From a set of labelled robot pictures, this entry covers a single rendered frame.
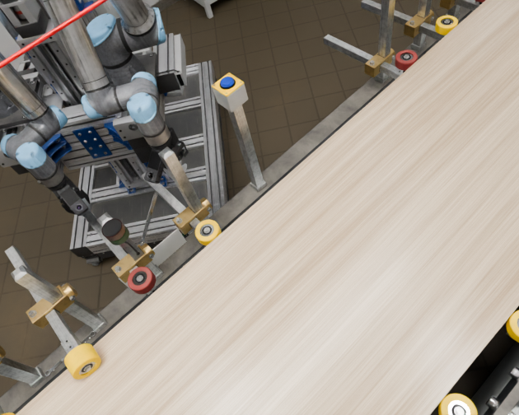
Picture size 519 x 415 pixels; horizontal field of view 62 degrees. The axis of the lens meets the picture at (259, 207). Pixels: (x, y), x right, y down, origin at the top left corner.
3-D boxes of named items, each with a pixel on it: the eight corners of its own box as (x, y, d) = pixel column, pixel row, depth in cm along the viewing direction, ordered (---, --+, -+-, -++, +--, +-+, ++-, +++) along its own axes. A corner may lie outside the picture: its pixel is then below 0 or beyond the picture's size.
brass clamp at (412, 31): (402, 34, 184) (403, 23, 179) (422, 16, 187) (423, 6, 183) (414, 39, 181) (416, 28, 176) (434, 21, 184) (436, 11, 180)
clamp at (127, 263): (117, 273, 144) (110, 268, 140) (149, 247, 148) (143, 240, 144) (126, 284, 142) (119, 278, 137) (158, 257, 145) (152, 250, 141)
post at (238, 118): (250, 186, 169) (222, 102, 131) (259, 178, 170) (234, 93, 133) (258, 192, 167) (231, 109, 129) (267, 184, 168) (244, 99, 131)
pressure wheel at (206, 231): (203, 257, 145) (193, 241, 135) (204, 236, 149) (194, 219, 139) (226, 255, 144) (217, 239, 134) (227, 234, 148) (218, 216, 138)
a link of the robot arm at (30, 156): (27, 136, 135) (43, 146, 131) (47, 157, 144) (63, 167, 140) (7, 153, 132) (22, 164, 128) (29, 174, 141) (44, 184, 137)
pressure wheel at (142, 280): (137, 291, 142) (121, 277, 133) (156, 275, 144) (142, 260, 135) (150, 308, 138) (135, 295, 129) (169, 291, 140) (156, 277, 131)
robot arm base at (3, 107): (-8, 95, 173) (-26, 76, 165) (27, 87, 172) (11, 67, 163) (-17, 122, 165) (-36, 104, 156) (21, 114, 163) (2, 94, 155)
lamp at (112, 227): (130, 260, 138) (97, 227, 120) (144, 249, 140) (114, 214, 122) (140, 272, 135) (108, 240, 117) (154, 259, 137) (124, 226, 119)
